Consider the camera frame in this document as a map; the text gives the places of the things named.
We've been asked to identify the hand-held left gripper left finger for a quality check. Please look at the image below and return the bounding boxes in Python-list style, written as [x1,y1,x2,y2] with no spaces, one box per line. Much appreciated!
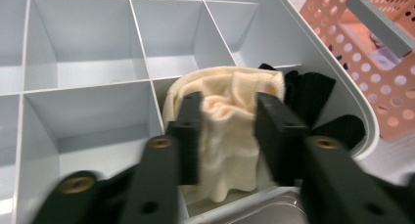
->
[165,91,205,186]

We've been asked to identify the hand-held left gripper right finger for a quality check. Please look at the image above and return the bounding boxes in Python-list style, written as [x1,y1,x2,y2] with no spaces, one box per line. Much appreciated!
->
[254,91,309,187]

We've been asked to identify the cream sock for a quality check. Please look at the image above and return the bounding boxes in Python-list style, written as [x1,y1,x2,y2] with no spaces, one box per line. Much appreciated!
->
[199,96,262,203]
[161,66,287,127]

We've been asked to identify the black sock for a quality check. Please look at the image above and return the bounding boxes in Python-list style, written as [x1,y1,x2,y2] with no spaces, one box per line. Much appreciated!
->
[311,114,366,151]
[258,63,337,127]

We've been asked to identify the pink perforated plastic basket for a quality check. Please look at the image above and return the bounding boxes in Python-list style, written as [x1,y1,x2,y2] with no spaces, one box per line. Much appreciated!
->
[299,0,415,141]

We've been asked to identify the white divided storage box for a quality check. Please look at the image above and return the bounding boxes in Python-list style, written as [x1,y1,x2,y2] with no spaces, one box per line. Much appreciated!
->
[0,0,381,224]

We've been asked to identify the purple sock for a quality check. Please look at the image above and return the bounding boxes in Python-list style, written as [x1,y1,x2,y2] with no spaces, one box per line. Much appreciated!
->
[370,32,402,71]

